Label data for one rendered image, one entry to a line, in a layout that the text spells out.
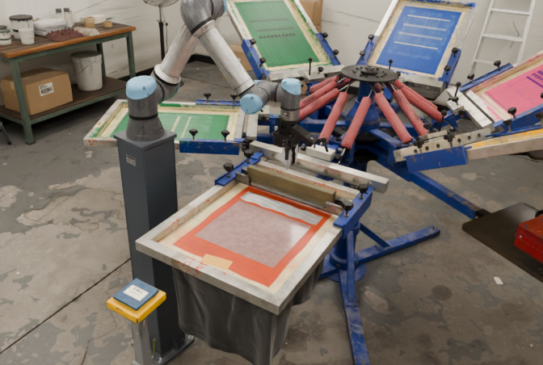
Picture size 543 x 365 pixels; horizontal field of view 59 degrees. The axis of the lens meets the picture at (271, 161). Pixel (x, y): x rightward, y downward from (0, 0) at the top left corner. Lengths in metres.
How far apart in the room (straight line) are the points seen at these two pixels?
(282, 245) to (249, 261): 0.15
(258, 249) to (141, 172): 0.59
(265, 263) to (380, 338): 1.29
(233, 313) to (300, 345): 0.98
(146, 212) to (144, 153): 0.28
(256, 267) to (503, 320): 1.88
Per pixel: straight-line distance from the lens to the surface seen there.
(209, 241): 1.80
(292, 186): 1.99
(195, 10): 1.76
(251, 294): 1.54
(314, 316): 2.90
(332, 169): 2.15
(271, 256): 1.73
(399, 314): 3.02
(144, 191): 2.07
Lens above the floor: 2.03
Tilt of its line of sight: 27 degrees down
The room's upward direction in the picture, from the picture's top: 3 degrees clockwise
